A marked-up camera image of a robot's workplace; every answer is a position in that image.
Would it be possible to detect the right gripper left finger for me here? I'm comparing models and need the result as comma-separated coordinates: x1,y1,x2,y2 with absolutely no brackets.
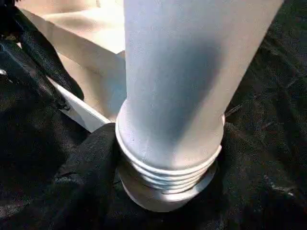
0,122,126,230

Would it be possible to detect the white plastic table top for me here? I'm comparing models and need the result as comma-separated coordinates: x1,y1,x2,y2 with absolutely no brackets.
17,0,129,134

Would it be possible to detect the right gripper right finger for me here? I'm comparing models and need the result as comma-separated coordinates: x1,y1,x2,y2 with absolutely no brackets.
206,122,307,230

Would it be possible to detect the black work mat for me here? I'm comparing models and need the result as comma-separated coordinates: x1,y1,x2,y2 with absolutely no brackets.
0,0,307,230

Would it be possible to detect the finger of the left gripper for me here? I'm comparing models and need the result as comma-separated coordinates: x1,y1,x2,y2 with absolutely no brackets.
0,38,71,112
12,7,85,101

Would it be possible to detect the white plastic table leg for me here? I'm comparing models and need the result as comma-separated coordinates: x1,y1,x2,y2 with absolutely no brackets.
115,0,284,213

